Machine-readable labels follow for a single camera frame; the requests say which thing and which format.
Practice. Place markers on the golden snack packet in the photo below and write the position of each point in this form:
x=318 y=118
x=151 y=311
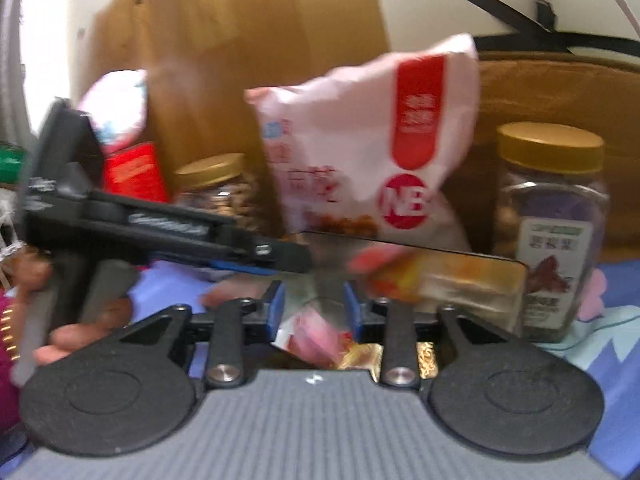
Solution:
x=362 y=357

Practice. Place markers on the small pink snack packet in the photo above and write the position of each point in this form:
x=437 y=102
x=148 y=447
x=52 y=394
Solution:
x=315 y=337

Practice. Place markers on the blue printed blanket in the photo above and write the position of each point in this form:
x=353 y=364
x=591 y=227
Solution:
x=617 y=375

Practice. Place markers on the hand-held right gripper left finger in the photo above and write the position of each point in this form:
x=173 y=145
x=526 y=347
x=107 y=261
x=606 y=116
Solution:
x=278 y=306

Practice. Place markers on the pink snack bag red label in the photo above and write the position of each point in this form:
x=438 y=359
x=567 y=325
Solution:
x=350 y=135

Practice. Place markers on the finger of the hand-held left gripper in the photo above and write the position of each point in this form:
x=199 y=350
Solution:
x=200 y=232
x=225 y=266

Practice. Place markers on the black box sheep print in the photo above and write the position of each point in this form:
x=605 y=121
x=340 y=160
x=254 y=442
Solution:
x=475 y=280

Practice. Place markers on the green object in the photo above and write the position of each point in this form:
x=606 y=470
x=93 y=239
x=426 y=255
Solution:
x=10 y=162

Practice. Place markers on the dark nut jar gold lid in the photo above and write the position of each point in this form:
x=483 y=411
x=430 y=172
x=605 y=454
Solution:
x=550 y=200

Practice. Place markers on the white printed plastic bag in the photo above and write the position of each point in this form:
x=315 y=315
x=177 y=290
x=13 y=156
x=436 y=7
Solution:
x=117 y=110

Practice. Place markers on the red gift box gold pattern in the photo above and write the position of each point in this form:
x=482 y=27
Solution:
x=135 y=172

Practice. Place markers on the brown wooden board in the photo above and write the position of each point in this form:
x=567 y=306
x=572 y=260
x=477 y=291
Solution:
x=225 y=50

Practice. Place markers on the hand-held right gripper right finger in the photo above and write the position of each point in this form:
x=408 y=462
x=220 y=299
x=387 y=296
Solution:
x=351 y=306

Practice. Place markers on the pale nut jar gold lid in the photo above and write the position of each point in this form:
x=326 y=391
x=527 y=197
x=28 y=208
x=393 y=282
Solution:
x=220 y=195

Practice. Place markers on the person's left hand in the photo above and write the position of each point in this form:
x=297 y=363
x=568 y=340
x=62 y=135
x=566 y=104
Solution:
x=85 y=332

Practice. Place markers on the black tape strip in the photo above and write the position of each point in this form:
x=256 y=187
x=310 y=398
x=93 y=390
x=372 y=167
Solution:
x=575 y=42
x=500 y=9

